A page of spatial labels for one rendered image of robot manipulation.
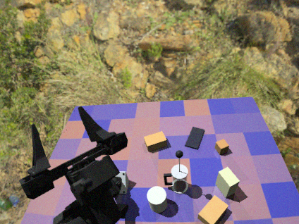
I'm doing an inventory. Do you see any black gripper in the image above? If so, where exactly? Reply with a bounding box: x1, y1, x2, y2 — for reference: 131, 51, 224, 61
19, 106, 128, 207

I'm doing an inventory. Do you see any grey cylinder with white top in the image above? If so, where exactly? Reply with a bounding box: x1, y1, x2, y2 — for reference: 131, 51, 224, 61
147, 186, 167, 213

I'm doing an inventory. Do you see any orange cube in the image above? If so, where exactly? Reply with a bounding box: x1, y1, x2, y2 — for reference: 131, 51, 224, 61
215, 139, 229, 154

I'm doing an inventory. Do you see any tan rectangular block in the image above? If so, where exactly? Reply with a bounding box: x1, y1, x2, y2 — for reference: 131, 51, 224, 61
198, 195, 228, 224
144, 131, 167, 152

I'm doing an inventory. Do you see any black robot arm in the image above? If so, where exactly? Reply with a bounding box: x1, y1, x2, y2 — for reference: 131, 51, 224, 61
53, 155, 128, 224

